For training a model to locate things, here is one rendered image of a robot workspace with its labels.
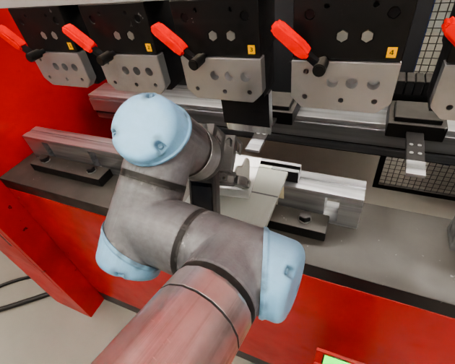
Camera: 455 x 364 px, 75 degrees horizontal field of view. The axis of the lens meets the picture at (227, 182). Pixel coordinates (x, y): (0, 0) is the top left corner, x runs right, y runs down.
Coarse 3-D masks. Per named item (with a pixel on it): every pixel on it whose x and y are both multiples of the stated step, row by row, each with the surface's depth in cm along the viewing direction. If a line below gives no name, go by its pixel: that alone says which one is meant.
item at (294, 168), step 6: (240, 156) 71; (246, 156) 71; (264, 162) 69; (270, 162) 68; (276, 162) 68; (282, 162) 67; (288, 162) 67; (276, 168) 66; (282, 168) 66; (288, 168) 67; (294, 168) 67; (300, 168) 67; (288, 174) 66; (294, 174) 65; (300, 174) 68; (288, 180) 67; (294, 180) 66
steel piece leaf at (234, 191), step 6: (234, 168) 68; (252, 168) 67; (258, 168) 67; (252, 174) 66; (252, 180) 64; (222, 186) 64; (228, 186) 64; (234, 186) 63; (252, 186) 63; (222, 192) 62; (228, 192) 61; (234, 192) 60; (240, 192) 60; (246, 192) 60; (246, 198) 61
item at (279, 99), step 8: (272, 96) 83; (280, 96) 83; (288, 96) 82; (272, 104) 80; (280, 104) 80; (288, 104) 79; (296, 104) 81; (272, 112) 80; (280, 112) 79; (288, 112) 79; (296, 112) 82; (280, 120) 81; (288, 120) 80; (256, 136) 75; (264, 136) 75; (248, 144) 73; (256, 144) 73; (256, 152) 72
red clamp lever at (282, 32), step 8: (280, 24) 40; (272, 32) 41; (280, 32) 40; (288, 32) 40; (296, 32) 41; (280, 40) 41; (288, 40) 41; (296, 40) 40; (304, 40) 41; (288, 48) 42; (296, 48) 41; (304, 48) 41; (304, 56) 41; (312, 56) 41; (312, 64) 42; (320, 64) 41; (328, 64) 42; (320, 72) 41
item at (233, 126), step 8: (224, 104) 61; (232, 104) 60; (240, 104) 59; (248, 104) 58; (256, 104) 58; (264, 104) 57; (224, 112) 62; (232, 112) 61; (240, 112) 60; (248, 112) 60; (256, 112) 59; (264, 112) 58; (224, 120) 63; (232, 120) 63; (240, 120) 62; (248, 120) 61; (256, 120) 60; (264, 120) 59; (272, 120) 61; (232, 128) 65; (240, 128) 64; (248, 128) 63; (256, 128) 63; (264, 128) 62
